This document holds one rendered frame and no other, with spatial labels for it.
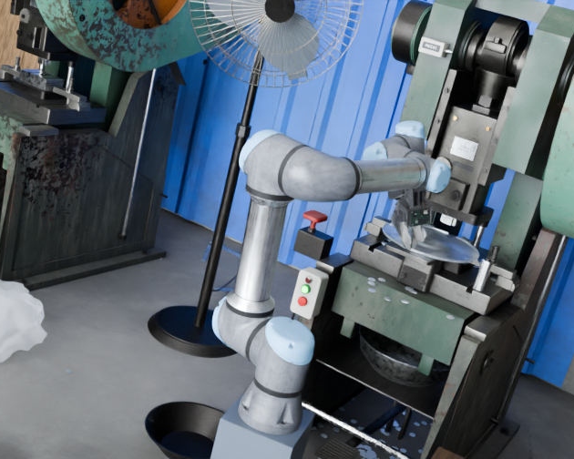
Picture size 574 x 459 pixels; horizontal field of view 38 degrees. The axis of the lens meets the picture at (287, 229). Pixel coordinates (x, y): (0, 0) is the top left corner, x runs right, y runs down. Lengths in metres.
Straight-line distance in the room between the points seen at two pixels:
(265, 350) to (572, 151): 0.85
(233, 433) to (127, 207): 1.92
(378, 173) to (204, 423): 1.18
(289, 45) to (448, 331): 1.14
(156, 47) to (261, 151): 1.49
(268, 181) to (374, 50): 2.14
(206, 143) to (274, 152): 2.57
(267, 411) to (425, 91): 1.03
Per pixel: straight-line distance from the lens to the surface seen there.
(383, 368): 2.59
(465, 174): 2.44
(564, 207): 2.16
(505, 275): 2.52
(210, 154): 4.35
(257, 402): 1.93
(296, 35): 2.88
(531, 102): 2.33
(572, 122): 2.03
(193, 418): 2.72
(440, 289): 2.45
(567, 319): 3.71
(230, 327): 1.96
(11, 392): 2.77
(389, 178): 1.88
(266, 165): 1.78
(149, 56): 3.22
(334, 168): 1.74
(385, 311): 2.44
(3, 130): 3.35
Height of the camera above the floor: 1.47
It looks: 18 degrees down
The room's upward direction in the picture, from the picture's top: 14 degrees clockwise
